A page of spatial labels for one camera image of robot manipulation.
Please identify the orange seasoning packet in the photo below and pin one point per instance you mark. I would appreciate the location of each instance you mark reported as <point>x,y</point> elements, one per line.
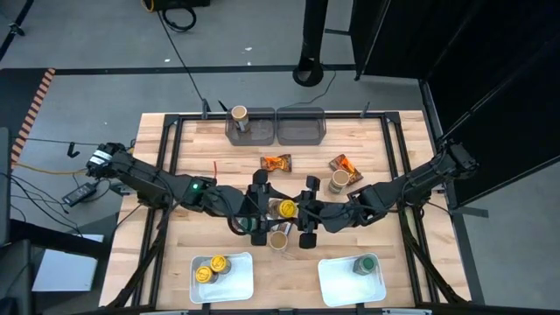
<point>275,164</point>
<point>345,163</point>

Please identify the black pole stand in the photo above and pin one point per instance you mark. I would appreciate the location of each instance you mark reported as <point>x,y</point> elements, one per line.
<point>314,35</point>

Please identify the black equipment case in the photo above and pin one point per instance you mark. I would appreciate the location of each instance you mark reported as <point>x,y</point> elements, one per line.
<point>175,3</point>

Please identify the black partition curtain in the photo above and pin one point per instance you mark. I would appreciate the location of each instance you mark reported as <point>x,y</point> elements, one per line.
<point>481,52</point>

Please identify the yellow lid spice jar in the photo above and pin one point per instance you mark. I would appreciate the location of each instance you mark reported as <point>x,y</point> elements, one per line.
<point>219,263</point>
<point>287,208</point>
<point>204,275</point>

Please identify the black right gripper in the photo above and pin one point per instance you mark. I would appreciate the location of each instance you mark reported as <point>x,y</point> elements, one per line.
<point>324,214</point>

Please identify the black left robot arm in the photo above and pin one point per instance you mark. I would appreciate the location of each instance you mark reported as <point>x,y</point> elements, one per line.
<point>144,177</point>

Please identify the black power adapter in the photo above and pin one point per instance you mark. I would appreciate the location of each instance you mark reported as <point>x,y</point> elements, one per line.
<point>79,193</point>

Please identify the grey translucent plastic bin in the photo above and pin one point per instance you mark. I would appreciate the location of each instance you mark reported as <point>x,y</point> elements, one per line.
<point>302,131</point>
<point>262,135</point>

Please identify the white plastic bin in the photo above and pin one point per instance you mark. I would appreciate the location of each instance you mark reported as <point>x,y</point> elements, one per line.
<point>236,284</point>
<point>341,284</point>

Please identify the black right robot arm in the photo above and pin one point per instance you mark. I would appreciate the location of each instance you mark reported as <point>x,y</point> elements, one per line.
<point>415,179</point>

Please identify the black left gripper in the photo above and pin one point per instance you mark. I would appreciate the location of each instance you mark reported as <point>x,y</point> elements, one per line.
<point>245,203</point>

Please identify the black aluminium table frame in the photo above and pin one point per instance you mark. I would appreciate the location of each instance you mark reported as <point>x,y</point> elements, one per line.
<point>350,115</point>

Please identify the orange black hazard tape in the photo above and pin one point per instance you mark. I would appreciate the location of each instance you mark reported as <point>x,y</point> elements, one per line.
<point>32,114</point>

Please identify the black hook bracket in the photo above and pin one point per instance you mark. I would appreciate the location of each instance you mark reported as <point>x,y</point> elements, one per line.
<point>73,150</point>

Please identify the tan lid spice jar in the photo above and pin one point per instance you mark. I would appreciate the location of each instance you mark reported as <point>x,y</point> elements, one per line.
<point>239,114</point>
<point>339,178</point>
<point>278,240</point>

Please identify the white flat board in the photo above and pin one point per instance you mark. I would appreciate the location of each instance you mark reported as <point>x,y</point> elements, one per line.
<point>65,269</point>

